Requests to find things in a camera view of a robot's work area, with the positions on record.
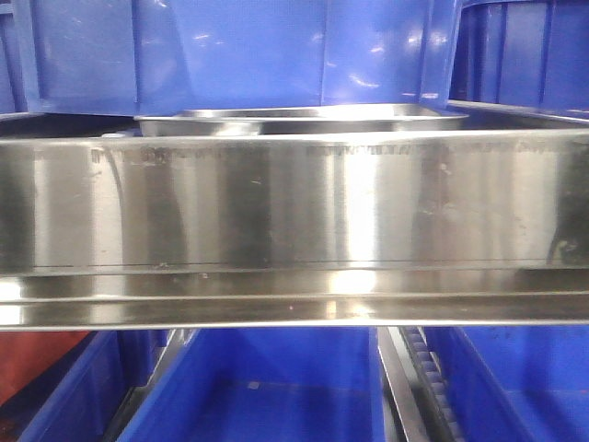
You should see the silver metal tray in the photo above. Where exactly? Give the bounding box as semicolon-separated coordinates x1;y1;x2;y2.
135;103;468;136

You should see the blue bin lower centre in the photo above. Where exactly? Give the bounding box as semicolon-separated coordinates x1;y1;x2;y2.
119;327;385;441

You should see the stainless steel shelf rack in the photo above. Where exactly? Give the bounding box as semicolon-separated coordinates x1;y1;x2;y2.
1;101;588;331

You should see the blue bin lower right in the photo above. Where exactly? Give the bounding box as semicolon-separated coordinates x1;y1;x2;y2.
424;325;588;441

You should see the blue bin behind tray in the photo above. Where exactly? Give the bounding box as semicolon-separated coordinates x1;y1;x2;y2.
12;1;462;116

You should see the blue bin lower left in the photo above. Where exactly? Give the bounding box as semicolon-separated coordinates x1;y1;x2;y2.
18;330;168;441

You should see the blue crate upper right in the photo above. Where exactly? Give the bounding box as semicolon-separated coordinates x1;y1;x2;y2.
450;1;588;114

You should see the red object lower left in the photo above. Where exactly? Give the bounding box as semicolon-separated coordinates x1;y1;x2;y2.
1;331;88;404

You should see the roller track rail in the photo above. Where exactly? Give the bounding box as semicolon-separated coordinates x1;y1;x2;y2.
377;327;464;441

